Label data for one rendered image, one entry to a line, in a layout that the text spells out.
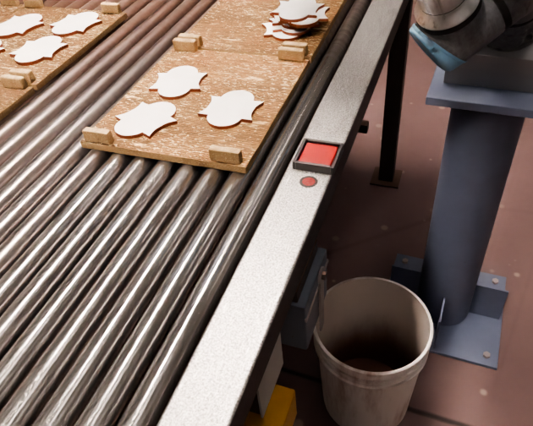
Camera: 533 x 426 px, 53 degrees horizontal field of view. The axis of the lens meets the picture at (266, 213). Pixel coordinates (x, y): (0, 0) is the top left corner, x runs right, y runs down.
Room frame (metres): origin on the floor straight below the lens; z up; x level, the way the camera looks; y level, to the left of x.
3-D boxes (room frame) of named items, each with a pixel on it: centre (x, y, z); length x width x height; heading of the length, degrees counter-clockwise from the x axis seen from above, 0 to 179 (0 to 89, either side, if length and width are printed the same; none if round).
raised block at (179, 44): (1.24, 0.15, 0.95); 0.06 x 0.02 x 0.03; 67
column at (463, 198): (1.09, -0.56, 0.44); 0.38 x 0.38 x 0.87; 64
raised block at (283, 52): (1.14, -0.09, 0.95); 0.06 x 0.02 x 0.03; 67
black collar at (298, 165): (0.78, -0.10, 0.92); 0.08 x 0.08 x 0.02; 67
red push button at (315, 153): (0.78, -0.10, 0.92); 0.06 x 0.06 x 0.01; 67
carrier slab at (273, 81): (1.01, 0.11, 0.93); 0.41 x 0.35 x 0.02; 157
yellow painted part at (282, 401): (0.43, 0.04, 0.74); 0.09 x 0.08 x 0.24; 157
